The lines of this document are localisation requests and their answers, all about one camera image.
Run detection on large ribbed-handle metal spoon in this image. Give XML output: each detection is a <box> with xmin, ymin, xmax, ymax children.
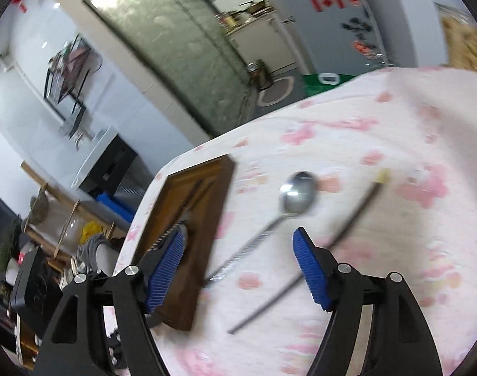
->
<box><xmin>203</xmin><ymin>170</ymin><xmax>319</xmax><ymax>288</ymax></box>

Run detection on white kitchen counter cabinet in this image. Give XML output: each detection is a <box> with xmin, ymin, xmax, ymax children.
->
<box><xmin>215</xmin><ymin>0</ymin><xmax>302</xmax><ymax>72</ymax></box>

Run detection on green container white handle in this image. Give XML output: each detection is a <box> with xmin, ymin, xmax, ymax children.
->
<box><xmin>302</xmin><ymin>72</ymin><xmax>358</xmax><ymax>98</ymax></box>

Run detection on yellow bag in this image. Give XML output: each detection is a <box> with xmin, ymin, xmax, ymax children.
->
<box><xmin>80</xmin><ymin>220</ymin><xmax>106</xmax><ymax>244</ymax></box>

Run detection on small metal bin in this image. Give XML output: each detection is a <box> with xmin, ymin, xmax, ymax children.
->
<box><xmin>246</xmin><ymin>60</ymin><xmax>275</xmax><ymax>90</ymax></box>

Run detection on frosted green glass door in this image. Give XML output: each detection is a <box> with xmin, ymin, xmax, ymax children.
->
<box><xmin>52</xmin><ymin>0</ymin><xmax>259</xmax><ymax>138</ymax></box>

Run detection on black flat device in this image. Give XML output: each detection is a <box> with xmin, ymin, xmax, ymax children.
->
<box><xmin>10</xmin><ymin>245</ymin><xmax>64</xmax><ymax>322</ymax></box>

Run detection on blue plastic crate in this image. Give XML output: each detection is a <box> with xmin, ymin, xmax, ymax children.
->
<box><xmin>95</xmin><ymin>193</ymin><xmax>136</xmax><ymax>225</ymax></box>

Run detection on black cabinet white top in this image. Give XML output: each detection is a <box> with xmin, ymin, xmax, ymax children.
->
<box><xmin>72</xmin><ymin>126</ymin><xmax>140</xmax><ymax>197</ymax></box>

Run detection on wooden frame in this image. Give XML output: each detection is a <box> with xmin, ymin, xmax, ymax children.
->
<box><xmin>21</xmin><ymin>160</ymin><xmax>83</xmax><ymax>260</ymax></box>

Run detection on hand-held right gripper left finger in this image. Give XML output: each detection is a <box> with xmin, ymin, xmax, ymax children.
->
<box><xmin>34</xmin><ymin>230</ymin><xmax>185</xmax><ymax>376</ymax></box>

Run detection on wooden utensil tray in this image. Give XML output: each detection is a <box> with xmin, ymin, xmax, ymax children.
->
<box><xmin>134</xmin><ymin>154</ymin><xmax>237</xmax><ymax>332</ymax></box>

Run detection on grey refrigerator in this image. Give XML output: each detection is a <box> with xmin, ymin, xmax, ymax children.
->
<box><xmin>258</xmin><ymin>0</ymin><xmax>399</xmax><ymax>76</ymax></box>

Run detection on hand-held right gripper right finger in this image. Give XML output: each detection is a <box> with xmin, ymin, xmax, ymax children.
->
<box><xmin>292</xmin><ymin>227</ymin><xmax>444</xmax><ymax>376</ymax></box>

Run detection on round floor mat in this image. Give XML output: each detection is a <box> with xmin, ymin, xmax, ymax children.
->
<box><xmin>257</xmin><ymin>75</ymin><xmax>294</xmax><ymax>106</ymax></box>

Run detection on dark chopstick gold end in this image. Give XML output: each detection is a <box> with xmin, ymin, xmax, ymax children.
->
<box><xmin>227</xmin><ymin>168</ymin><xmax>391</xmax><ymax>335</ymax></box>

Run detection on black metal rack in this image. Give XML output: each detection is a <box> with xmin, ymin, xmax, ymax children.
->
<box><xmin>43</xmin><ymin>33</ymin><xmax>105</xmax><ymax>123</ymax></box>

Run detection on grey coiled hose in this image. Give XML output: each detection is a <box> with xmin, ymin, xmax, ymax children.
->
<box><xmin>76</xmin><ymin>234</ymin><xmax>118</xmax><ymax>275</ymax></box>

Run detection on clear snack jar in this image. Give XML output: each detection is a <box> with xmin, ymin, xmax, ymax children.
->
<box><xmin>434</xmin><ymin>2</ymin><xmax>477</xmax><ymax>76</ymax></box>

